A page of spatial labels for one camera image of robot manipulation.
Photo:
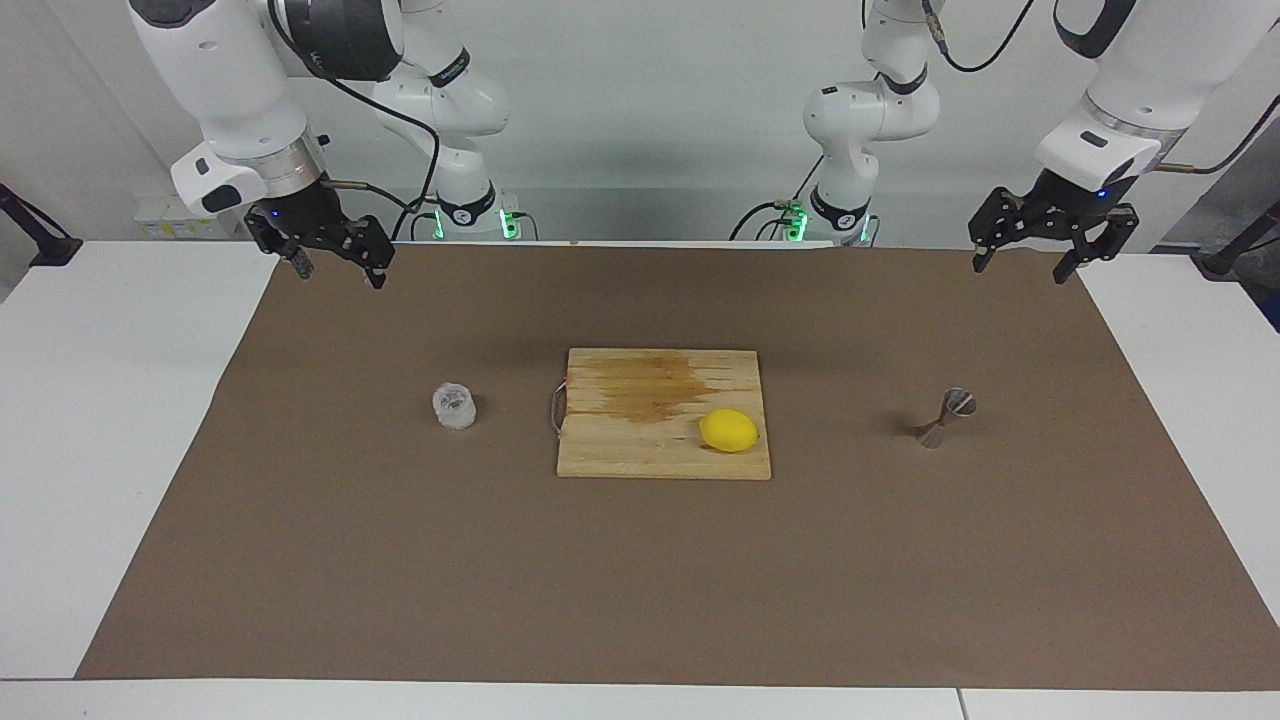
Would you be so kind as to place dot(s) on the black clamp stand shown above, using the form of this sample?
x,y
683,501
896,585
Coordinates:
x,y
55,250
1220,265

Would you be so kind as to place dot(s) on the yellow lemon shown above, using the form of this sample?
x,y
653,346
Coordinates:
x,y
728,430

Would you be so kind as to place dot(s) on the brown table mat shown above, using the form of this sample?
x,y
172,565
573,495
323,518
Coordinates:
x,y
400,560

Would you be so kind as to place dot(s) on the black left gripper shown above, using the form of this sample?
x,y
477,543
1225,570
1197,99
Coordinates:
x,y
1060,205

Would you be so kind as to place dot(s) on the dark blue object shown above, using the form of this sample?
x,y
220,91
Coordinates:
x,y
1273,310

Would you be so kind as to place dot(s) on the wooden cutting board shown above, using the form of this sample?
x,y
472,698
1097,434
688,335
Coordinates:
x,y
620,450

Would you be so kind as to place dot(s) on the metal double jigger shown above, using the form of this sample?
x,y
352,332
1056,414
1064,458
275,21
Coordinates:
x,y
960,402

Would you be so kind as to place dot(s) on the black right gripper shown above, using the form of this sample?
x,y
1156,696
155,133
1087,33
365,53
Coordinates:
x,y
305,215

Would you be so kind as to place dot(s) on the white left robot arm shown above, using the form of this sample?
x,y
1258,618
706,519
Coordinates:
x,y
870,110

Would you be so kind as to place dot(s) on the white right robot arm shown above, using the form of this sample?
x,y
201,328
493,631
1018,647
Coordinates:
x,y
230,90

